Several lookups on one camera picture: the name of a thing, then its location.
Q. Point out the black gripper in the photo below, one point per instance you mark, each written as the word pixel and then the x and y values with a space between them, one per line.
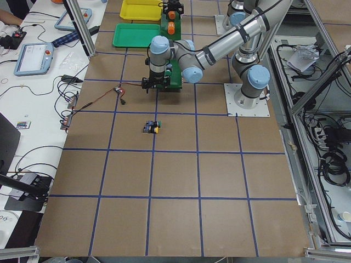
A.
pixel 172 4
pixel 158 81

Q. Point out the orange cylinder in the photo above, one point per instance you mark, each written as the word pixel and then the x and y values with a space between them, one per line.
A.
pixel 171 28
pixel 172 15

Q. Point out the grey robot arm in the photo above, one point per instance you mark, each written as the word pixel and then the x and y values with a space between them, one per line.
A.
pixel 235 12
pixel 242 39

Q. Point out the small red circuit board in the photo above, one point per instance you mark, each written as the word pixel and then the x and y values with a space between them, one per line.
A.
pixel 120 91

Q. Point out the yellow plastic tray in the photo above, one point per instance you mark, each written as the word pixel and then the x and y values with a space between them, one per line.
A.
pixel 147 10

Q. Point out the green plastic tray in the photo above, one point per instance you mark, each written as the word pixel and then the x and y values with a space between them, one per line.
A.
pixel 134 35

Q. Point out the black power adapter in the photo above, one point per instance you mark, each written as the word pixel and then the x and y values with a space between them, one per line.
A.
pixel 70 79

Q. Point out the blue checkered umbrella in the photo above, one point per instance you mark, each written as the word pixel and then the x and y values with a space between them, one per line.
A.
pixel 65 39

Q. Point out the teach pendant near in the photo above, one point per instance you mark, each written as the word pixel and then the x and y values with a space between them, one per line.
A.
pixel 34 59

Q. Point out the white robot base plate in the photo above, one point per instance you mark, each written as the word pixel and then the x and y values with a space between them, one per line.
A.
pixel 240 106

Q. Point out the aluminium frame post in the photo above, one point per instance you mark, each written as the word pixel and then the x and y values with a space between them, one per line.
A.
pixel 74 11

